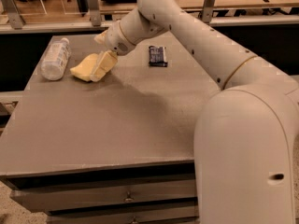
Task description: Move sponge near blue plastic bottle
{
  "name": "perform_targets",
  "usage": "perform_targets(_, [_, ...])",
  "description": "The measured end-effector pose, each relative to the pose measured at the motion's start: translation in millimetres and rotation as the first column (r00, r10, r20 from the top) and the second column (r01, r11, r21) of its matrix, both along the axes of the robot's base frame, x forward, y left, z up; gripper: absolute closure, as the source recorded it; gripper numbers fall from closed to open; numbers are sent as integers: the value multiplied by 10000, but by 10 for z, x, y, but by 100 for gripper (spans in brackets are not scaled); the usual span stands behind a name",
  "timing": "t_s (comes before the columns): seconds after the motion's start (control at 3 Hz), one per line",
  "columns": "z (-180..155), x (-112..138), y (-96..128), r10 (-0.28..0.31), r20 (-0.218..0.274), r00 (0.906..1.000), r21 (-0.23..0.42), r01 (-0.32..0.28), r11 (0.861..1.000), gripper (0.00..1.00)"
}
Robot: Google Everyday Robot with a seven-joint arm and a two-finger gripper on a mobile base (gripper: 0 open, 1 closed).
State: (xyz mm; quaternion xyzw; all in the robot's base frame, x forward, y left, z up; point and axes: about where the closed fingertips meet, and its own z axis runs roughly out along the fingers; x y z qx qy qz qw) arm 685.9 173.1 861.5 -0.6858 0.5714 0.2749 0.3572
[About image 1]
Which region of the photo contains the grey drawer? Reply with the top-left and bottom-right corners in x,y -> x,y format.
47,203 -> 199,224
11,179 -> 196,212

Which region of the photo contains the upper drawer metal knob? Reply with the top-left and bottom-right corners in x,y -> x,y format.
123,191 -> 135,203

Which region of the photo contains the middle metal bracket post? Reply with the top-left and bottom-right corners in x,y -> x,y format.
87,0 -> 101,26

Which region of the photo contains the metal bracket post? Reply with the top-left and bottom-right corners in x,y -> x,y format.
1,0 -> 25,30
201,0 -> 216,23
87,0 -> 101,26

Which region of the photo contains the lower grey drawer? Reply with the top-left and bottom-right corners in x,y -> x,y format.
47,203 -> 199,224

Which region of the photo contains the left metal bracket post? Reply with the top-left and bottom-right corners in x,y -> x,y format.
1,0 -> 25,30

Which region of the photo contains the dark blue snack packet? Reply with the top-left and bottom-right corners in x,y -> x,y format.
149,46 -> 168,67

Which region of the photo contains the yellow sponge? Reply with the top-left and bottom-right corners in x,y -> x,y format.
70,53 -> 98,82

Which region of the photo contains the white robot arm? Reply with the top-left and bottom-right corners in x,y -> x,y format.
96,0 -> 299,224

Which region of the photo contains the upper grey drawer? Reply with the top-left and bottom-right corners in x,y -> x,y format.
11,179 -> 196,212

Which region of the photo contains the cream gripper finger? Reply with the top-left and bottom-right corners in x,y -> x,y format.
94,31 -> 107,45
90,50 -> 118,82

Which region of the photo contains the right metal bracket post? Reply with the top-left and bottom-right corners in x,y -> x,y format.
201,0 -> 216,23

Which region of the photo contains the clear plastic water bottle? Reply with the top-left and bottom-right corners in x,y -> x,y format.
41,37 -> 71,81

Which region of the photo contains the grey drawer cabinet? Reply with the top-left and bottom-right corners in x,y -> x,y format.
0,34 -> 218,217

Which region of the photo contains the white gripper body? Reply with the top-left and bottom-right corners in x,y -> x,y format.
105,21 -> 135,56

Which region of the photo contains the grey metal rail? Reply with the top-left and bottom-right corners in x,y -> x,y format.
0,14 -> 299,35

